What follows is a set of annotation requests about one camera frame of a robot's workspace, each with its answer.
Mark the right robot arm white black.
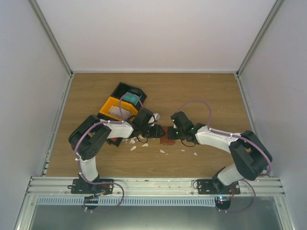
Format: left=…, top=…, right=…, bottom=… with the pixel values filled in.
left=168, top=111, right=272, bottom=194

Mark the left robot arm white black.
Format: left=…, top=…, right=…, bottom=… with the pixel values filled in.
left=68, top=108, right=165, bottom=194

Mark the black bin with red cards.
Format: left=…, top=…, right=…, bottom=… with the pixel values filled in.
left=106, top=138, right=123, bottom=147

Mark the orange bin with white cards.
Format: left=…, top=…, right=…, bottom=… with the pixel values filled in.
left=98, top=97, right=138, bottom=121

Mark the black bin with teal cards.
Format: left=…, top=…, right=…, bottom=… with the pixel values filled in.
left=111, top=82, right=147, bottom=110

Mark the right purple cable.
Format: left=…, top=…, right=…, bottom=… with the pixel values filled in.
left=175, top=100, right=273, bottom=178

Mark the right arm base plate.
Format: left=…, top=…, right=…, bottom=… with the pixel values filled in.
left=192, top=179, right=241, bottom=195

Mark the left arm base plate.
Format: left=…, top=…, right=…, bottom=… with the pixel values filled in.
left=67, top=178, right=114, bottom=195

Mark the aluminium front rail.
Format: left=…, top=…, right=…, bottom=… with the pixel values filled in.
left=26, top=177, right=285, bottom=197

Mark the grey slotted cable duct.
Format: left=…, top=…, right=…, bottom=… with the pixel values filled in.
left=36, top=196, right=215, bottom=207

